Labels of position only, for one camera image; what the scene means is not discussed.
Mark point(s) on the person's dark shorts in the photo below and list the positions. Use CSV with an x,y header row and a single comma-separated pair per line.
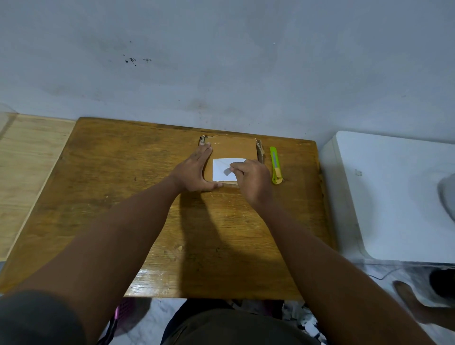
x,y
227,327

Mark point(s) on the person's right fingers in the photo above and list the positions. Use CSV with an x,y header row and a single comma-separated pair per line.
x,y
243,167

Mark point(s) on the person's left forearm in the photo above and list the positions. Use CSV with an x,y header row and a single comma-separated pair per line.
x,y
117,245

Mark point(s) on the person's left thumb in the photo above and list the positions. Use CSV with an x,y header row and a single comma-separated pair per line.
x,y
212,186

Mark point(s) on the person's dark grey sleeve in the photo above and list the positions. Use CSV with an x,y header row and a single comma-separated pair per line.
x,y
35,320

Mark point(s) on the yellow-green utility knife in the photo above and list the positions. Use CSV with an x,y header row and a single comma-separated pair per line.
x,y
275,165

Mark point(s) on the light wooden board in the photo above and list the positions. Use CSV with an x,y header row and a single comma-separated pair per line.
x,y
25,167

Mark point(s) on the brown cardboard piece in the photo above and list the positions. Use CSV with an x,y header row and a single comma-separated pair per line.
x,y
233,147

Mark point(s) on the person's left hand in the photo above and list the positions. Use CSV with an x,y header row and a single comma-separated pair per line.
x,y
192,174

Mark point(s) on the purple plastic basket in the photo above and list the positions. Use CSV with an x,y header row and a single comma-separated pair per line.
x,y
126,314

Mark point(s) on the white appliance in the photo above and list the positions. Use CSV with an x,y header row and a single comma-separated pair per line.
x,y
387,199

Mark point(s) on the person's foot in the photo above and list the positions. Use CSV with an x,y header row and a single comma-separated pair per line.
x,y
419,305

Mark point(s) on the white paper label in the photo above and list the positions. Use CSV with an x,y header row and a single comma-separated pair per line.
x,y
222,167

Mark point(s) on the person's right forearm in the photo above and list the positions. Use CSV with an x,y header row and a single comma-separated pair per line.
x,y
320,270

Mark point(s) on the person's right hand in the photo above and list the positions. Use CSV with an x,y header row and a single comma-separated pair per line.
x,y
254,184

